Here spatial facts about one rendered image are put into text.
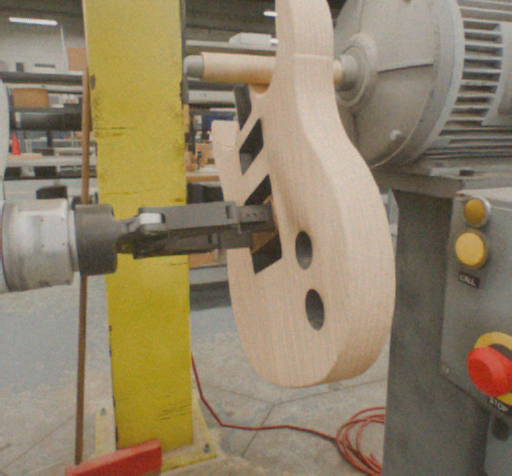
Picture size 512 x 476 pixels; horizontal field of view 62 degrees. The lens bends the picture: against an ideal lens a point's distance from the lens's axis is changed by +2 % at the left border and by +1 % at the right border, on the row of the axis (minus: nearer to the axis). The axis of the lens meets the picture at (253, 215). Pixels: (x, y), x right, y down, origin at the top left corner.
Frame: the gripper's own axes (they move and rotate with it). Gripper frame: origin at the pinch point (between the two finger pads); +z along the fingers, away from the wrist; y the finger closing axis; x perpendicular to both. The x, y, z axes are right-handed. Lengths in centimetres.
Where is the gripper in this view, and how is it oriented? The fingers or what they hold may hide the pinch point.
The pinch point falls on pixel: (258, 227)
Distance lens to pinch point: 51.3
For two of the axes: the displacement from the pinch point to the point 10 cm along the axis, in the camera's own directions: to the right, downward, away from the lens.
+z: 9.4, -0.6, 3.4
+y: 3.1, -2.9, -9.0
